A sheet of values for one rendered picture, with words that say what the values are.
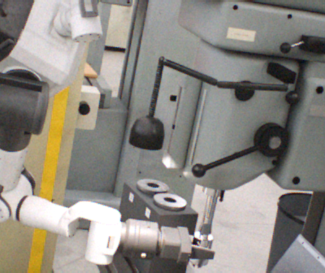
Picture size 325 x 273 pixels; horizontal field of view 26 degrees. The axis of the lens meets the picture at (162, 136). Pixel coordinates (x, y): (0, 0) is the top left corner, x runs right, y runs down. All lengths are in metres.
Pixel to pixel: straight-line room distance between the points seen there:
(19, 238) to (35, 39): 2.04
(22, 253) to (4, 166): 1.95
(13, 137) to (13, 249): 2.02
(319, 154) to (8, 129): 0.67
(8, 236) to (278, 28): 2.31
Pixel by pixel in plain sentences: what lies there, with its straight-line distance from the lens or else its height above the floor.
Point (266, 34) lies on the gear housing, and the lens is 1.45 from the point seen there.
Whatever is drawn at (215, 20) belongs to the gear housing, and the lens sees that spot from 1.42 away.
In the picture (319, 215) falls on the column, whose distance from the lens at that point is 1.94.
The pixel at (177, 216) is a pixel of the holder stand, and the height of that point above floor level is 1.13.
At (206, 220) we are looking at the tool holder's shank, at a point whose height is 1.21.
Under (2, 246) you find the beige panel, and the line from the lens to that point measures 3.54.
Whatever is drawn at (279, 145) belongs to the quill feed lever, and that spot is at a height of 1.45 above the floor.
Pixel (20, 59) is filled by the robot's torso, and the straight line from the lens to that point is 1.58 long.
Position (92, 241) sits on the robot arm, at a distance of 1.65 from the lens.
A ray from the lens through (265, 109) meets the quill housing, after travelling 1.52.
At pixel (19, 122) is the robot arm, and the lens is 1.53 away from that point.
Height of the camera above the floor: 1.84
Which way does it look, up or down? 16 degrees down
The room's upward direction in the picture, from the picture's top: 11 degrees clockwise
